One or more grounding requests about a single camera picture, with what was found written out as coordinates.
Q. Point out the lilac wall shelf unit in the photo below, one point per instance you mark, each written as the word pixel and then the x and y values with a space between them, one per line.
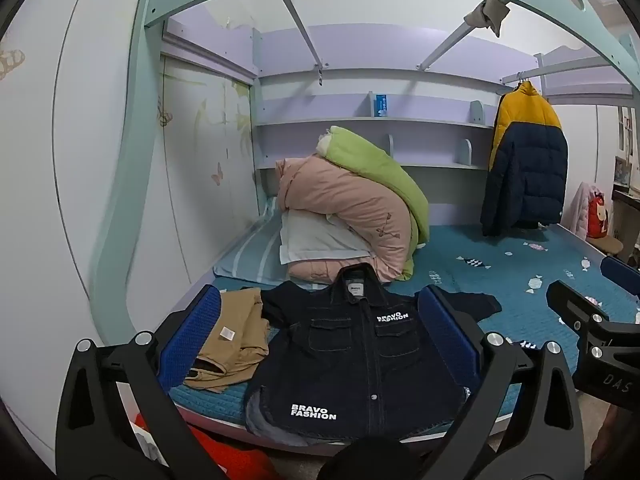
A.
pixel 350 122

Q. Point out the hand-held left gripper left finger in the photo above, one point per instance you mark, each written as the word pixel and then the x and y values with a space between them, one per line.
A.
pixel 192 330

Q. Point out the floral sliding door wardrobe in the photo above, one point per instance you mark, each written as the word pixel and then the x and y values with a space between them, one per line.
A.
pixel 200 160

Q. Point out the white pillow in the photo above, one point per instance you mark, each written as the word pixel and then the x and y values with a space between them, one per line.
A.
pixel 315 240

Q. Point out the black hanging tag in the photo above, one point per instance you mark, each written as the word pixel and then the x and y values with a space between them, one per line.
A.
pixel 320 77

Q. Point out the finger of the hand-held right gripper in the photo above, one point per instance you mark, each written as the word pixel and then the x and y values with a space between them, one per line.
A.
pixel 570 300
pixel 622 272

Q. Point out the small blue box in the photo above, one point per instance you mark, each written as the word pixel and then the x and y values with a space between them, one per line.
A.
pixel 382 105

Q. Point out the red cloth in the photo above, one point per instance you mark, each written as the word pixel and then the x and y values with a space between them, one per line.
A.
pixel 240 460

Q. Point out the pink coat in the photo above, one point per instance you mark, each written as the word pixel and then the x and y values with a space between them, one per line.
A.
pixel 580 215

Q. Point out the green quilt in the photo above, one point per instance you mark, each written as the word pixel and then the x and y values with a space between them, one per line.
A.
pixel 385 170

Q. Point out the pink quilt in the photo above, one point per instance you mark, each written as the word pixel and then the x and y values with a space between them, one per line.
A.
pixel 350 200

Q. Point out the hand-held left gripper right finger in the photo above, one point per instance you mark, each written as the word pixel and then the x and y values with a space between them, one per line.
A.
pixel 447 330

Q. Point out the red cartoon bag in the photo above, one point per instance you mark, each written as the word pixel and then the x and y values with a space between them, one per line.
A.
pixel 597 217

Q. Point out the wooden stool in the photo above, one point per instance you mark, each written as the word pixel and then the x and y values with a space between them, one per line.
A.
pixel 607 245

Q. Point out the beige cloth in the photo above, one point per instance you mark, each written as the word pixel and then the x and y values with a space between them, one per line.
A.
pixel 492 12

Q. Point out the tan pants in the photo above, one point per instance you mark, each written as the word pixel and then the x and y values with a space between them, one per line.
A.
pixel 235 330

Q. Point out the striped blue pillow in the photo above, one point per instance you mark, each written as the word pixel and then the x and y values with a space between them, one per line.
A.
pixel 250 260

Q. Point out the clothes hanger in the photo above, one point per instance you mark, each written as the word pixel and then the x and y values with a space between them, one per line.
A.
pixel 522 77

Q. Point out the dark denim jacket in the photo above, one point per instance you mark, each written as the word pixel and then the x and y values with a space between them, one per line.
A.
pixel 350 360

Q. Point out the person's right hand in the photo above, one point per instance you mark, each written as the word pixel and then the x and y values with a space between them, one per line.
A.
pixel 606 435

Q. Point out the white storage box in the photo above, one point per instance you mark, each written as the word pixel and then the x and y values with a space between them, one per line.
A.
pixel 145 445

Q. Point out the yellow and navy puffer jacket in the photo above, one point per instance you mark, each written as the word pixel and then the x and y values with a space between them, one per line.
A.
pixel 525 170

